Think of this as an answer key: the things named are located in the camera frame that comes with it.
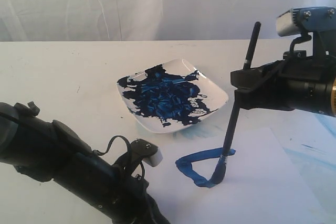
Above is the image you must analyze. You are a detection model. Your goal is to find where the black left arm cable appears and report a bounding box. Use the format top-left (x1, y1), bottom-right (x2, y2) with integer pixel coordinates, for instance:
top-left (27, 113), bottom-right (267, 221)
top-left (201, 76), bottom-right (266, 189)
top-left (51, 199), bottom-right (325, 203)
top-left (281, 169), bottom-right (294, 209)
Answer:
top-left (92, 135), bottom-right (146, 177)

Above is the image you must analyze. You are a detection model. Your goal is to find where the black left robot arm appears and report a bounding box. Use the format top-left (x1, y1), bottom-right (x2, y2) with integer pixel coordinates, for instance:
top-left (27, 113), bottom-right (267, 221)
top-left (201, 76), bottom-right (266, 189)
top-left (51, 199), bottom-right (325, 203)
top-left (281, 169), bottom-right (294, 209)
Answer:
top-left (1, 102), bottom-right (151, 223)

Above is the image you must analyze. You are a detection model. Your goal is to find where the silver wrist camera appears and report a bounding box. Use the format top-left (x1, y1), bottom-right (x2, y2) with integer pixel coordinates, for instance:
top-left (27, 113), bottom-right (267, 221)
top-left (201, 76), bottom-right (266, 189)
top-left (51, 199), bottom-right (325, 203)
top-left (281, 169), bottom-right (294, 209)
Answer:
top-left (130, 138), bottom-right (163, 167)
top-left (276, 6), bottom-right (335, 37)

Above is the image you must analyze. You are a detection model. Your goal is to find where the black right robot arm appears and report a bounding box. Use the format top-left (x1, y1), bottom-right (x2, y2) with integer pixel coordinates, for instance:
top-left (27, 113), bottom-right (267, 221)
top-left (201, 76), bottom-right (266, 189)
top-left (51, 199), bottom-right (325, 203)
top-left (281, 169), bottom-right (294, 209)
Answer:
top-left (230, 31), bottom-right (335, 117)

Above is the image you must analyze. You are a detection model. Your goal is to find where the white plate with blue paint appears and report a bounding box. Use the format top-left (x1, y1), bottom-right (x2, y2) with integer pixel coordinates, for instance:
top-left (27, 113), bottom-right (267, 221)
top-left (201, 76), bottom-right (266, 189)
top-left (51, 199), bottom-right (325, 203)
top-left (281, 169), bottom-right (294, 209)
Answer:
top-left (116, 59), bottom-right (229, 134)

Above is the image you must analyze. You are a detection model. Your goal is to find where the white paper sheet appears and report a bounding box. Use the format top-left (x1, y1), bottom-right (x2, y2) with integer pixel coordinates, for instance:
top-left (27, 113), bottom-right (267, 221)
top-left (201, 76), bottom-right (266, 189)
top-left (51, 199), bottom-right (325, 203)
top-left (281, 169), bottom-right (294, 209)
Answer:
top-left (145, 128), bottom-right (330, 223)

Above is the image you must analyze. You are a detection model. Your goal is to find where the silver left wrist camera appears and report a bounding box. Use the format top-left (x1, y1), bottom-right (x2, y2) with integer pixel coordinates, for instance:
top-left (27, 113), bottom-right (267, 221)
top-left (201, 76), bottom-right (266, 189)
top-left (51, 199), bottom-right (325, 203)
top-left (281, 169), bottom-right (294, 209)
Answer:
top-left (130, 138), bottom-right (163, 167)

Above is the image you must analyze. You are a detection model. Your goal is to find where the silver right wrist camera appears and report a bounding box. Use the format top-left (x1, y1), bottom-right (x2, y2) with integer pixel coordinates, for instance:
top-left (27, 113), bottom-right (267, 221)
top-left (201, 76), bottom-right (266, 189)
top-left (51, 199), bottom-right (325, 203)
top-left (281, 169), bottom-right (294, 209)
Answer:
top-left (276, 6), bottom-right (335, 37)

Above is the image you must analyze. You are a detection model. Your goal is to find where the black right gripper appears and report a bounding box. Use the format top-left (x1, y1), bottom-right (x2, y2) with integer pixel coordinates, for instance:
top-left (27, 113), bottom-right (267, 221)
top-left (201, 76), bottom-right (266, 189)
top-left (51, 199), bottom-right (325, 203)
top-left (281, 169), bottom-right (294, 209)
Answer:
top-left (230, 31), bottom-right (335, 111)

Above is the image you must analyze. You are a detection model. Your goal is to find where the white backdrop curtain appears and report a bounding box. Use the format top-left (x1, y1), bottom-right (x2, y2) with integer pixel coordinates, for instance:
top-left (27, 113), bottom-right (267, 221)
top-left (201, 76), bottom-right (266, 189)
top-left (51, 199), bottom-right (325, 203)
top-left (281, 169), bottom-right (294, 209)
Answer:
top-left (1, 0), bottom-right (335, 41)

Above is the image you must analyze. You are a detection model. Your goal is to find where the black paintbrush with blue bristles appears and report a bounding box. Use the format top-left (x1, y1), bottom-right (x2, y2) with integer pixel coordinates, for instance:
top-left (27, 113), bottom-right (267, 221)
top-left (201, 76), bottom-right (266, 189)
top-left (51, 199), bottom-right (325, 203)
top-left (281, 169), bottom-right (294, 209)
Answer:
top-left (211, 22), bottom-right (261, 185)

